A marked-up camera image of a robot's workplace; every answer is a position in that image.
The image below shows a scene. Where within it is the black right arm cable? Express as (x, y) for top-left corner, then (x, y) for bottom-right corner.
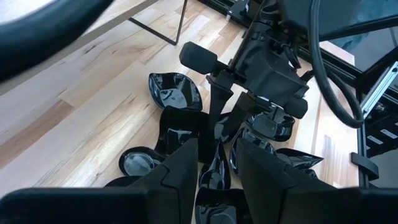
(308, 0), (365, 129)

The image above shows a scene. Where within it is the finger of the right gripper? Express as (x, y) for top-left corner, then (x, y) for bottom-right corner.
(200, 70), (234, 162)
(219, 92), (271, 144)

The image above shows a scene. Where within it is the black metal rig frame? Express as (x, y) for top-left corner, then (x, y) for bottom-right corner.
(295, 14), (398, 189)

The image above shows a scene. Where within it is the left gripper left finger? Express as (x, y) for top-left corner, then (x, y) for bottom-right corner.
(129, 138), (199, 224)

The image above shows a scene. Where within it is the black teardrop mini plate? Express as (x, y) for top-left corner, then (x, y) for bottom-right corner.
(198, 139), (232, 190)
(275, 147), (325, 171)

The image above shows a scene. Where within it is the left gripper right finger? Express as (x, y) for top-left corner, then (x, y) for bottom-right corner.
(236, 139), (343, 224)

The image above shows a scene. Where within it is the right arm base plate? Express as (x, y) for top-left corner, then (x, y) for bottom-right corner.
(198, 0), (262, 22)

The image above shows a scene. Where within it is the black round mini plate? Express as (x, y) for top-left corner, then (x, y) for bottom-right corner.
(118, 146), (164, 177)

